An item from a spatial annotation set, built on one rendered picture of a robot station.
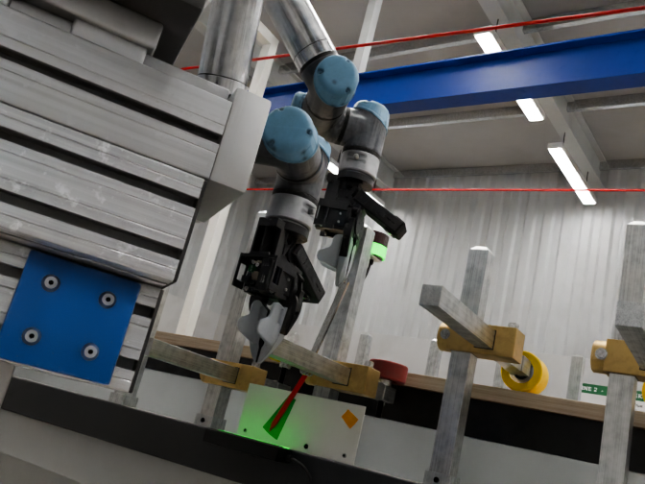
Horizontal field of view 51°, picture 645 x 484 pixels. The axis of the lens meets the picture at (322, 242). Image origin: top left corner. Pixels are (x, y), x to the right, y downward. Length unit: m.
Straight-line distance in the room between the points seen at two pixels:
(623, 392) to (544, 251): 8.20
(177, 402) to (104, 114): 1.27
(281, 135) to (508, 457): 0.74
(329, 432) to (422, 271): 8.67
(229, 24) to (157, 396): 1.07
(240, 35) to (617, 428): 0.79
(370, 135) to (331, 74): 0.18
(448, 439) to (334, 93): 0.60
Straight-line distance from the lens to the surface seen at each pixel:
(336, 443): 1.23
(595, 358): 1.11
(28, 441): 1.82
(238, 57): 1.03
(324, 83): 1.15
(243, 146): 0.58
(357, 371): 1.23
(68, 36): 0.59
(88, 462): 1.64
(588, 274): 9.04
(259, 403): 1.33
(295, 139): 0.94
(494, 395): 1.35
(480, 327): 1.08
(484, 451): 1.36
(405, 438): 1.42
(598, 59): 4.72
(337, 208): 1.24
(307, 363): 1.11
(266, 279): 0.98
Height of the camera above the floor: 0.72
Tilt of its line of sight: 16 degrees up
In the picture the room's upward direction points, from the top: 14 degrees clockwise
